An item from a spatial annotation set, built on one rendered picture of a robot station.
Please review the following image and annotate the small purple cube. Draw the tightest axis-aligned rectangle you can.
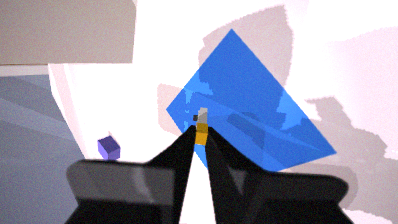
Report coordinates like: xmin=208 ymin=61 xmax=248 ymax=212
xmin=97 ymin=136 xmax=121 ymax=160

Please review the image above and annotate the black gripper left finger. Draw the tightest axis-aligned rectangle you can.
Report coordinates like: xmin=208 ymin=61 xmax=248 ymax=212
xmin=66 ymin=125 xmax=196 ymax=224

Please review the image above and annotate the blue square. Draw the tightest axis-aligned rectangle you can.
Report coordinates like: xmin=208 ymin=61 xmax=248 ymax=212
xmin=166 ymin=29 xmax=337 ymax=172

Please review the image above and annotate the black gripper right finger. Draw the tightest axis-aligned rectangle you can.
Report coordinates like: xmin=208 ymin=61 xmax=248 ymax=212
xmin=205 ymin=126 xmax=349 ymax=224

